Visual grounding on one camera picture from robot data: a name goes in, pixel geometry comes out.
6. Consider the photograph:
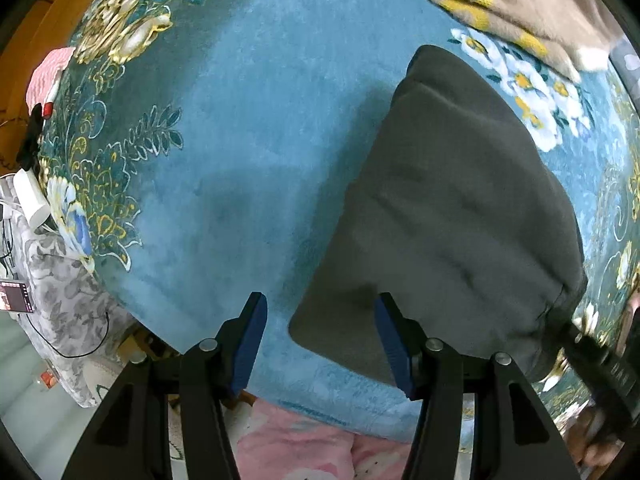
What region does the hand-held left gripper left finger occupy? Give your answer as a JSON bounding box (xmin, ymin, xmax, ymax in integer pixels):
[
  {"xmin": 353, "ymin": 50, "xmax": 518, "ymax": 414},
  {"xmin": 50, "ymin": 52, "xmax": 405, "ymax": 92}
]
[{"xmin": 60, "ymin": 292, "xmax": 268, "ymax": 480}]

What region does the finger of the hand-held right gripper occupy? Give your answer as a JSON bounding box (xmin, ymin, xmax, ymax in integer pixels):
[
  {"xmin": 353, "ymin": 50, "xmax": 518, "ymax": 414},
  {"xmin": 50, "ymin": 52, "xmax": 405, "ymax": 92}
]
[{"xmin": 554, "ymin": 321, "xmax": 603, "ymax": 389}]

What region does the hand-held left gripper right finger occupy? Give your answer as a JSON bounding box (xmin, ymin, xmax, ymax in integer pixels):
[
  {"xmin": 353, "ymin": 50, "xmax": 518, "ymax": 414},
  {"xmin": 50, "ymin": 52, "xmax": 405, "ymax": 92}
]
[{"xmin": 374, "ymin": 292, "xmax": 584, "ymax": 480}]

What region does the dark grey garment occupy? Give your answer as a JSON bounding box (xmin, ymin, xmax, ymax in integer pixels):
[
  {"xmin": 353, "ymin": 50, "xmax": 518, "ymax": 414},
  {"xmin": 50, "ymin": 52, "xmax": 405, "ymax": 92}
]
[{"xmin": 288, "ymin": 45, "xmax": 589, "ymax": 386}]

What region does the person's right hand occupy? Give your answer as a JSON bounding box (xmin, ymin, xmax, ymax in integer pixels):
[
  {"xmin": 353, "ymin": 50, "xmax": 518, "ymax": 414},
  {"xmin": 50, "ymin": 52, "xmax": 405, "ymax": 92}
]
[{"xmin": 570, "ymin": 402, "xmax": 632, "ymax": 467}]

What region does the pink floral bed sheet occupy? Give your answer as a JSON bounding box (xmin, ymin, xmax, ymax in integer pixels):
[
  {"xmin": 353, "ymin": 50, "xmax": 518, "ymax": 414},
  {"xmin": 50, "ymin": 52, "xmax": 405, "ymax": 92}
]
[{"xmin": 167, "ymin": 394, "xmax": 476, "ymax": 480}]

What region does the grey floral quilt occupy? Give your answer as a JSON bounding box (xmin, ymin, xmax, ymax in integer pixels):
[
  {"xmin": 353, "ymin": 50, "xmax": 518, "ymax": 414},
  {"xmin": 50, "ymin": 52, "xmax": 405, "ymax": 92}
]
[{"xmin": 19, "ymin": 224, "xmax": 132, "ymax": 409}]

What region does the blue floral blanket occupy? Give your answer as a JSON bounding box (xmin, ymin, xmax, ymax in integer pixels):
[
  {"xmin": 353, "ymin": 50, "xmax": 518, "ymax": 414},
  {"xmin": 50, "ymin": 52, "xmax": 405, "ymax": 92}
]
[{"xmin": 36, "ymin": 0, "xmax": 640, "ymax": 443}]

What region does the smartphone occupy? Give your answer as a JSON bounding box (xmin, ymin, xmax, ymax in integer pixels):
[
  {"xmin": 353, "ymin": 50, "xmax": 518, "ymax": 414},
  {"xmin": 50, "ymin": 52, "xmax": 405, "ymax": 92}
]
[{"xmin": 0, "ymin": 278, "xmax": 35, "ymax": 315}]

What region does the white power adapter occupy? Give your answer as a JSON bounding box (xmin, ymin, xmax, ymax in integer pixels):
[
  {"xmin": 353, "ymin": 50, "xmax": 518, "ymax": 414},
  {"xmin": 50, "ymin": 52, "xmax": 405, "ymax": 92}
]
[{"xmin": 13, "ymin": 168, "xmax": 51, "ymax": 228}]

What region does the black clip device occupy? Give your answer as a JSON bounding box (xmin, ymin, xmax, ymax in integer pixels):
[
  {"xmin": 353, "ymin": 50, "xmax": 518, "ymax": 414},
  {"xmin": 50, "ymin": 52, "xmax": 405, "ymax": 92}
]
[{"xmin": 19, "ymin": 103, "xmax": 46, "ymax": 170}]

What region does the pink knitted cloth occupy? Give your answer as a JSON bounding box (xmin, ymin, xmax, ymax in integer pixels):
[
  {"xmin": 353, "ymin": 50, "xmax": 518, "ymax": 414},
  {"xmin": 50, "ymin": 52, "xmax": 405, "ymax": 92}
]
[{"xmin": 26, "ymin": 46, "xmax": 76, "ymax": 112}]

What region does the beige and yellow garment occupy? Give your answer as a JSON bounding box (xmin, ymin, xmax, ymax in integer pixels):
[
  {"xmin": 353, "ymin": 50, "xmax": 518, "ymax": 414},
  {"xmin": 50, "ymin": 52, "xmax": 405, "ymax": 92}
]
[{"xmin": 419, "ymin": 0, "xmax": 624, "ymax": 82}]

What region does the black cable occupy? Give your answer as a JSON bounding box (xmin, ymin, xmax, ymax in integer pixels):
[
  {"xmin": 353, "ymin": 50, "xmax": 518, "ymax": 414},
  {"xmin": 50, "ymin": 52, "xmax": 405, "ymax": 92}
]
[{"xmin": 0, "ymin": 220, "xmax": 111, "ymax": 360}]

